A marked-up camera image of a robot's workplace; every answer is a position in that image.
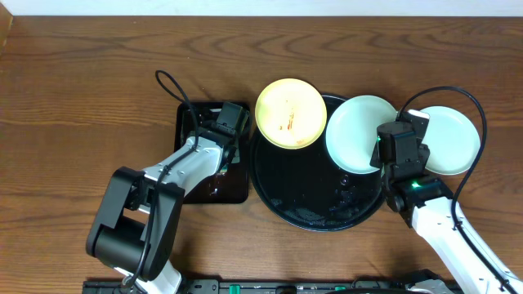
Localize light blue plate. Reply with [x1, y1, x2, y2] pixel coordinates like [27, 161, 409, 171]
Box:
[325, 95, 397, 175]
[422, 106, 481, 176]

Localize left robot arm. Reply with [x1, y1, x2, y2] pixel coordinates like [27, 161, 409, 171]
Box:
[86, 102, 250, 293]

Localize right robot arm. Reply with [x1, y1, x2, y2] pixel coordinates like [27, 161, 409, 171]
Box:
[371, 106, 522, 293]

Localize black rectangular water tray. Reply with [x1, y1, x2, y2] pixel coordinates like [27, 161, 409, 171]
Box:
[173, 102, 252, 204]

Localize black round tray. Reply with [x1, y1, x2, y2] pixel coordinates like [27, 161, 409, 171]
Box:
[249, 95, 384, 232]

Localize yellow plate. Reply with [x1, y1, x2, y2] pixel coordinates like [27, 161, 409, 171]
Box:
[255, 78, 327, 149]

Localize right black cable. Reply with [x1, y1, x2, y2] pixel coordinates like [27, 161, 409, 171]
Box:
[398, 85, 523, 291]

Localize black cable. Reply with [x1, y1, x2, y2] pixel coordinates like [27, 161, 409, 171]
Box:
[398, 85, 523, 291]
[122, 69, 205, 289]

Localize left black cable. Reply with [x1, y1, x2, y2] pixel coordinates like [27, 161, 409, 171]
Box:
[122, 69, 205, 289]

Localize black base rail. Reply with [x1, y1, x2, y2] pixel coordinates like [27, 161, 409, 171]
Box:
[81, 269, 463, 294]

